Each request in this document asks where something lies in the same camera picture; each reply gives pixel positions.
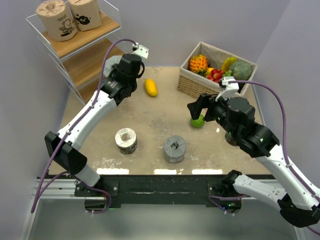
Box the red apples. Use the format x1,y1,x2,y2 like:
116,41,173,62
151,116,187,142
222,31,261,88
205,68,225,83

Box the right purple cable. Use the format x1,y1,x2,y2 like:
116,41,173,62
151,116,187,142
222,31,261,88
227,79,320,236

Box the pineapple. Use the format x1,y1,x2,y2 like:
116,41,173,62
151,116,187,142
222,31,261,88
188,54,208,74

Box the white and grey towel roll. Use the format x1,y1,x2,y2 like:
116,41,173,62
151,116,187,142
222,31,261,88
114,128,138,155

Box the white wire wooden shelf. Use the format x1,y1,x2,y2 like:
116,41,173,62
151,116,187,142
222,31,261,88
26,0,124,104

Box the woven fruit basket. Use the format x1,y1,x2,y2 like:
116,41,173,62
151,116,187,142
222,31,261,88
177,41,258,98

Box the aluminium frame rail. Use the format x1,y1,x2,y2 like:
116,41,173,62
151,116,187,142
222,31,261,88
39,175,76,200

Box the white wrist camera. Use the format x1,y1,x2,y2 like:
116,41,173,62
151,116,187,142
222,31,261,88
215,76,239,102
132,42,149,61

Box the white paper towel roll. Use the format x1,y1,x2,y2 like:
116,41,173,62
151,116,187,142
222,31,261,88
224,132,237,146

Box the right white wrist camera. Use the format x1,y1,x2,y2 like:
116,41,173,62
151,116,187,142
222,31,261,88
215,76,239,102

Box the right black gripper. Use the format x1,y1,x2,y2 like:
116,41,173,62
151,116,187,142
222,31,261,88
187,90,239,138

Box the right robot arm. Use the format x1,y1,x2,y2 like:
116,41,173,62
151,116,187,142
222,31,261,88
187,93,320,228

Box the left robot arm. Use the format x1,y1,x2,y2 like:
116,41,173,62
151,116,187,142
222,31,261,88
44,53,145,196

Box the yellow mango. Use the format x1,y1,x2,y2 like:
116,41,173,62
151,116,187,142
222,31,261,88
144,79,158,97

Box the green bumpy citrus fruit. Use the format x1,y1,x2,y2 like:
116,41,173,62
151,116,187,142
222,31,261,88
190,114,205,128

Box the dark grey towel roll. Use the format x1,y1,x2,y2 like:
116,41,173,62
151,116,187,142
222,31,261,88
163,135,187,163

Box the brown roll with black print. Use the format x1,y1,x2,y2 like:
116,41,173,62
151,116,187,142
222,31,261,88
67,0,102,32

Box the green melon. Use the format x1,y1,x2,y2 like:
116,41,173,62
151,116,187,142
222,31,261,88
228,60,252,81

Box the yellow banana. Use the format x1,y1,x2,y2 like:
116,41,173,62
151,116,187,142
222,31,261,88
221,56,237,72

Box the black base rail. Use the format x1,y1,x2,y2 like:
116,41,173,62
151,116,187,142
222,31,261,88
74,173,271,213

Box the brown paper towel roll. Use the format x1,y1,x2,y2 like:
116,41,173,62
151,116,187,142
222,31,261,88
36,0,78,42

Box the grey paper towel roll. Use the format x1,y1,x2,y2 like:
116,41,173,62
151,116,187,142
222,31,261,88
103,55,122,77

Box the green grapes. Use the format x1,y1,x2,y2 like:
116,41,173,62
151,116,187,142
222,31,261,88
222,70,232,77

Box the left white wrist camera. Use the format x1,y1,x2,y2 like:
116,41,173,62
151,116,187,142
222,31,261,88
132,42,149,61

